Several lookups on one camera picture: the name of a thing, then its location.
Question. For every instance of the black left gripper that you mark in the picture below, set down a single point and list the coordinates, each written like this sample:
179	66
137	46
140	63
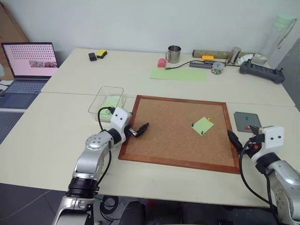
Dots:
130	131

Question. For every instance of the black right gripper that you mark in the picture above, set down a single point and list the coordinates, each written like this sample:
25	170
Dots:
254	141

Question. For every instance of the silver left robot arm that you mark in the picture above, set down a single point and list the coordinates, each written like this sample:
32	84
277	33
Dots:
90	161

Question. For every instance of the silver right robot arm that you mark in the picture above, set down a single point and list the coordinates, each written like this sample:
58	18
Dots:
284	178

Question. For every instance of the wood framed cork board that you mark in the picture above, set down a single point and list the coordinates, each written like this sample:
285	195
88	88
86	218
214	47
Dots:
173	131

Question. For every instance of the black and yellow block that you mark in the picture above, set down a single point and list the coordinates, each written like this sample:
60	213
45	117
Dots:
102	54

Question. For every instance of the grey square tray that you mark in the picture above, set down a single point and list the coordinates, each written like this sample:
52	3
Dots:
245	122

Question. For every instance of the clear plastic container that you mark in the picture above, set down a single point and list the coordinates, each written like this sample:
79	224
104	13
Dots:
106	103

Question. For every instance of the light green paper sheet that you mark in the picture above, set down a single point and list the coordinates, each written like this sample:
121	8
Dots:
178	74

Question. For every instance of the pink rounded block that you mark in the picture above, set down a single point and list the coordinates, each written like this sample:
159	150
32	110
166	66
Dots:
162	63

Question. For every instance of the dark grey remote controller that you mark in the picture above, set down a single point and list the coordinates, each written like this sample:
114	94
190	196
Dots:
260	70

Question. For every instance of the white crumpled tissue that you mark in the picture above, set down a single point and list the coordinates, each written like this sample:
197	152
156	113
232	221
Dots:
245	59

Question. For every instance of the stainless steel mug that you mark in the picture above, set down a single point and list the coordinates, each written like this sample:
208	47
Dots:
174	55

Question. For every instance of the small white round container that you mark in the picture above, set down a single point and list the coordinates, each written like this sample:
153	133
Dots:
260	58

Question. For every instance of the black charger block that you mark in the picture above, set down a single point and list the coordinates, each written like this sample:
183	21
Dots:
92	57

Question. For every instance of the shiny metal cylinder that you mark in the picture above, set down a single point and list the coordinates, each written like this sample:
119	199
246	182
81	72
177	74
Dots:
234	55

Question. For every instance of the dark grey usb hub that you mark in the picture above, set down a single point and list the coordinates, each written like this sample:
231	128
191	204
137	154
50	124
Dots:
199	65

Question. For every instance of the yellow toy brick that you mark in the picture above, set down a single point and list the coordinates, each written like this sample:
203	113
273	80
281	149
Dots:
207	58

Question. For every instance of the brown rolled mat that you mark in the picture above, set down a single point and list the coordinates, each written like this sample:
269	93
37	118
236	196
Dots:
218	54

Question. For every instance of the dark rounded shape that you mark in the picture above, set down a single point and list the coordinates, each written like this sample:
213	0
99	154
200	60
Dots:
132	213

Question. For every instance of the clear bottle green lid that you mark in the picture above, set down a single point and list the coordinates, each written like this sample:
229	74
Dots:
280	39

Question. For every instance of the open grey laptop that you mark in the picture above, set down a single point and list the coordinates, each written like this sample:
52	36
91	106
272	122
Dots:
28	70

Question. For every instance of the grey perforated panel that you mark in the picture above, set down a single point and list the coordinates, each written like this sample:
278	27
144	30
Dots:
8	125

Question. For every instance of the white paper sheets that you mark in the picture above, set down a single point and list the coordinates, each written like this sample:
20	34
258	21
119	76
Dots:
5	85

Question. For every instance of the brown cardboard sheet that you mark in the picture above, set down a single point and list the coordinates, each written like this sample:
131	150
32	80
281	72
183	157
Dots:
10	25

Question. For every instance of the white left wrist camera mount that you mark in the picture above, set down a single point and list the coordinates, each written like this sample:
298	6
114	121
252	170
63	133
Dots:
120	119

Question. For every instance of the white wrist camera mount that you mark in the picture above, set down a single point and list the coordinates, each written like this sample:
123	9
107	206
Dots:
273	138
120	119

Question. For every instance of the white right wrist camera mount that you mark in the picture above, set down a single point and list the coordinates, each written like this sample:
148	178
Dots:
273	138

